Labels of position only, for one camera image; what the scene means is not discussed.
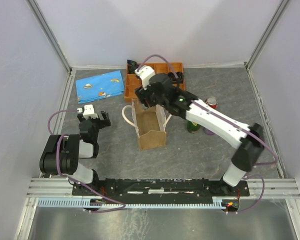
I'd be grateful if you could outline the dark rolled fabric top left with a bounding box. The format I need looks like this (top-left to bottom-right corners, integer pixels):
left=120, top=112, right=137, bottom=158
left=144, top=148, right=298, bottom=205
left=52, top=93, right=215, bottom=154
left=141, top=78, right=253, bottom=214
left=126, top=59, right=140, bottom=74

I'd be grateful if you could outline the burlap canvas tote bag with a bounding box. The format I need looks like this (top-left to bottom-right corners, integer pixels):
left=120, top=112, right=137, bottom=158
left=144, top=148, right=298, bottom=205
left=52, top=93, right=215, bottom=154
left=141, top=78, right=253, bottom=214
left=121, top=99, right=171, bottom=151

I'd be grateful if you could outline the green glass bottle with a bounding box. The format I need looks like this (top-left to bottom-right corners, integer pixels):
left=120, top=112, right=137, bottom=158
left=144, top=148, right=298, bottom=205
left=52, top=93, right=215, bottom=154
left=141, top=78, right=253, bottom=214
left=186, top=121, right=201, bottom=134

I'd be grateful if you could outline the purple soda can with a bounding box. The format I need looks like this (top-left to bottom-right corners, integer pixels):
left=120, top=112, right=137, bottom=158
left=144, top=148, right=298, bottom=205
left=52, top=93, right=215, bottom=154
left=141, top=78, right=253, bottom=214
left=204, top=128, right=215, bottom=136

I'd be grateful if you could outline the dark rolled fabric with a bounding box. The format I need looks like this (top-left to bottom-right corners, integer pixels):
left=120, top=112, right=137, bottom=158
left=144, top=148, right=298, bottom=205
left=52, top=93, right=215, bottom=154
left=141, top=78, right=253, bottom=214
left=126, top=59, right=140, bottom=74
left=167, top=71, right=184, bottom=84

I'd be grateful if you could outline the dark rolled fabric right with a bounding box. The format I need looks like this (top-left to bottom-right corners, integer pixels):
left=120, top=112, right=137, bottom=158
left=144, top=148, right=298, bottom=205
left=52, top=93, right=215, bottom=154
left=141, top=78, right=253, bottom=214
left=167, top=71, right=184, bottom=84

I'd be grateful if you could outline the aluminium frame rail front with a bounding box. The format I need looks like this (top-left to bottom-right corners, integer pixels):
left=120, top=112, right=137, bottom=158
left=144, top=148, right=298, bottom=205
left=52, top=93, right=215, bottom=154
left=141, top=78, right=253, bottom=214
left=27, top=178, right=300, bottom=199

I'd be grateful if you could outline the blue slotted cable duct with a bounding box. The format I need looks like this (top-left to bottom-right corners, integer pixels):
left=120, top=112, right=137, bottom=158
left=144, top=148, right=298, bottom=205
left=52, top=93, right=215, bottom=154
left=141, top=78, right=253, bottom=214
left=36, top=196, right=231, bottom=208

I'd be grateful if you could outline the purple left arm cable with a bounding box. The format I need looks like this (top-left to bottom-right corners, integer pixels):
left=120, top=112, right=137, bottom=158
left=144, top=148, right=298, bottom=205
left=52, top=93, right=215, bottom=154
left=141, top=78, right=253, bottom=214
left=46, top=108, right=127, bottom=214

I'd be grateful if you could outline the wooden compartment tray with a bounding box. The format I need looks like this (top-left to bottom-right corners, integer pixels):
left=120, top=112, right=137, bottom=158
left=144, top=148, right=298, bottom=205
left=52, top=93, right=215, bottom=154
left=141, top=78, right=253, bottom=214
left=124, top=62, right=186, bottom=103

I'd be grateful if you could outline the aluminium frame post right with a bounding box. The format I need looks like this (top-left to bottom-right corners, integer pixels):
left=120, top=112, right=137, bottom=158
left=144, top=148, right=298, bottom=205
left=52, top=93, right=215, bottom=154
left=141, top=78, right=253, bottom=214
left=245, top=0, right=290, bottom=71

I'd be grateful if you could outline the aluminium frame post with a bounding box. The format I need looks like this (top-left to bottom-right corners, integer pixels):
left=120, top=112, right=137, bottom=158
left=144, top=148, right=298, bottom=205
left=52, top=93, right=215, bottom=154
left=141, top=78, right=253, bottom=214
left=26, top=0, right=72, bottom=73
left=245, top=0, right=290, bottom=71

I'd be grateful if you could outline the aluminium frame post left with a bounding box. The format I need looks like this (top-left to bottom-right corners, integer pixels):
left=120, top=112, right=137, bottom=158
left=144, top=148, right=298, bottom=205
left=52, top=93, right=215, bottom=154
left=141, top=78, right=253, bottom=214
left=26, top=0, right=72, bottom=73

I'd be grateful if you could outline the blue space print cloth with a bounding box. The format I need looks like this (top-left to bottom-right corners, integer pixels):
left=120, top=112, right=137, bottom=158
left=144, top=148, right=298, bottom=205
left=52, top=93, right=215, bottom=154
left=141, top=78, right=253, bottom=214
left=75, top=70, right=125, bottom=104

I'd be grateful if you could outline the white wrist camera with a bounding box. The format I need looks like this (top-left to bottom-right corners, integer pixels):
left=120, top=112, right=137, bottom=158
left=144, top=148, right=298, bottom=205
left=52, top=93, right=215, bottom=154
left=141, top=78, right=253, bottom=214
left=83, top=104, right=99, bottom=120
left=134, top=65, right=156, bottom=90

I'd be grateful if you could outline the red coke can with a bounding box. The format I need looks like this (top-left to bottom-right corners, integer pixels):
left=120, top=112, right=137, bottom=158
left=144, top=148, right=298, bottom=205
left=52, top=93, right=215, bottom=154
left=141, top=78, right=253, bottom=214
left=205, top=96, right=218, bottom=109

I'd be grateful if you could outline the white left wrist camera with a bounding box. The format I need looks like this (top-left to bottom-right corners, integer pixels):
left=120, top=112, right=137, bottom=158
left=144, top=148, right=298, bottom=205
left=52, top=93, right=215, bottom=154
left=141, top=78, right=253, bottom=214
left=83, top=104, right=99, bottom=120

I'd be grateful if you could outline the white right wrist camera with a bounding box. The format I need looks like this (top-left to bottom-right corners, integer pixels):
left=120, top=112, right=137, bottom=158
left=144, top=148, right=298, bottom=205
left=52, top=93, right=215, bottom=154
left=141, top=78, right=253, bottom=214
left=134, top=65, right=156, bottom=90

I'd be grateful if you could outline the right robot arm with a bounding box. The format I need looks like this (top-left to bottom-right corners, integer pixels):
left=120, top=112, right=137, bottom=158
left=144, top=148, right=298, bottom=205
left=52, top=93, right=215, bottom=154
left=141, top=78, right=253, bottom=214
left=135, top=70, right=265, bottom=196

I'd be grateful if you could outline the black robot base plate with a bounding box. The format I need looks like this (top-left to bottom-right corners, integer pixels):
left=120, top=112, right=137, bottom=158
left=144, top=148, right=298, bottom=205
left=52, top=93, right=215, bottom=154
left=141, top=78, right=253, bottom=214
left=71, top=177, right=251, bottom=205

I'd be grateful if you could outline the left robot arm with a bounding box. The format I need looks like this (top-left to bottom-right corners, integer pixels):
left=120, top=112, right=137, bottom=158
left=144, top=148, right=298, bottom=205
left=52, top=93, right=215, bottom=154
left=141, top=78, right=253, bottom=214
left=39, top=105, right=111, bottom=195

